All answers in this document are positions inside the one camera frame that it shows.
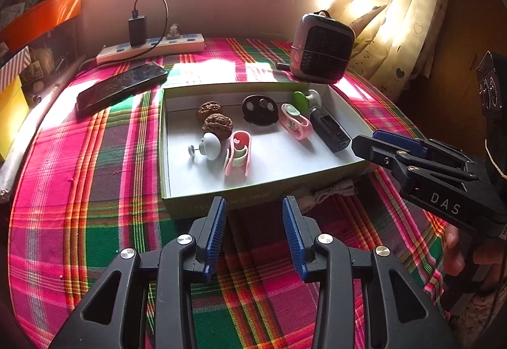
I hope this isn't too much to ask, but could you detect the black charger cable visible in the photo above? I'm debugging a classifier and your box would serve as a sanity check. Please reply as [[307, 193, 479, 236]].
[[76, 0, 170, 73]]

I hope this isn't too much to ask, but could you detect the black charger adapter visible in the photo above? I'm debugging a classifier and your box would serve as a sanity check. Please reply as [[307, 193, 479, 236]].
[[128, 12, 147, 47]]

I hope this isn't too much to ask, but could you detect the small grey fan heater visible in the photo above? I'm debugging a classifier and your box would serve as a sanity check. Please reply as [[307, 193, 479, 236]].
[[290, 13, 356, 85]]

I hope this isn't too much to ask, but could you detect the pink clip with green pad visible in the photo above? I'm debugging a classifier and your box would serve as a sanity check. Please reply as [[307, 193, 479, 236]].
[[279, 103, 313, 140]]

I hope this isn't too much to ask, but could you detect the small beige plug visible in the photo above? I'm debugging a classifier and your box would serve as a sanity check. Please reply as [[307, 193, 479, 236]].
[[167, 24, 181, 39]]

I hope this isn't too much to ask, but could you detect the cream heart pattern curtain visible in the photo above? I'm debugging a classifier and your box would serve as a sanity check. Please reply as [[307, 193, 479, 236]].
[[327, 0, 448, 101]]

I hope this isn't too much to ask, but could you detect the pink cable winder clip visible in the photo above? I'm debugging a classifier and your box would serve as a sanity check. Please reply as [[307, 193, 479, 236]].
[[223, 130, 252, 177]]

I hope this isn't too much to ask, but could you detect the black rectangular battery pack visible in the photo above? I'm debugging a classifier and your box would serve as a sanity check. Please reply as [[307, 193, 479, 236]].
[[310, 107, 350, 153]]

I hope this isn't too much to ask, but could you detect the large brown walnut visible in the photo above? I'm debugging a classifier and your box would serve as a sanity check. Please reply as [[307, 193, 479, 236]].
[[202, 113, 234, 141]]

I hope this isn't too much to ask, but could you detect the green white cardboard tray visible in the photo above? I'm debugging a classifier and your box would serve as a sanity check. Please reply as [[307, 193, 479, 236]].
[[158, 82, 373, 220]]

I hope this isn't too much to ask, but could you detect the orange box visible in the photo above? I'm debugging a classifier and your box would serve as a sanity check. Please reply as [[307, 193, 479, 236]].
[[0, 0, 82, 52]]

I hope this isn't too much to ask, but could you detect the small brown walnut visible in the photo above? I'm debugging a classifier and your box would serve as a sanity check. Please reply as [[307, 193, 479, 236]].
[[196, 101, 222, 122]]

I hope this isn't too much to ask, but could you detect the yellow box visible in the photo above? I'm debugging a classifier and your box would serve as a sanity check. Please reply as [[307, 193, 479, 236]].
[[0, 76, 29, 162]]

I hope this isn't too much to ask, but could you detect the white power strip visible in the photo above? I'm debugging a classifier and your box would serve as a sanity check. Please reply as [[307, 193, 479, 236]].
[[96, 34, 205, 64]]

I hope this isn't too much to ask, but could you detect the person's right hand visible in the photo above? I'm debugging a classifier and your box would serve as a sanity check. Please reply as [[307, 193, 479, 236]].
[[443, 223, 507, 287]]

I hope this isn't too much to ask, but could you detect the black smartphone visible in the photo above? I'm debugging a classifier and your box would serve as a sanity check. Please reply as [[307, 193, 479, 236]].
[[76, 62, 168, 115]]

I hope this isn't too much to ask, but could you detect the white round device with cable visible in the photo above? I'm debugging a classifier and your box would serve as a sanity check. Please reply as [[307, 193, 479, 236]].
[[291, 179, 356, 213]]

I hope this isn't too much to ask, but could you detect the white round knob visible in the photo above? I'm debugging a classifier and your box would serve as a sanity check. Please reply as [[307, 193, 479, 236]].
[[188, 132, 222, 161]]

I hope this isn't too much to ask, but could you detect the green silver spool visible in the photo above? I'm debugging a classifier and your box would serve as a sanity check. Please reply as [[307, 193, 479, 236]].
[[292, 89, 322, 114]]

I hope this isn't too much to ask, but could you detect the black three-button remote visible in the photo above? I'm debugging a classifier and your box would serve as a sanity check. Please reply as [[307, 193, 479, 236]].
[[241, 95, 279, 127]]

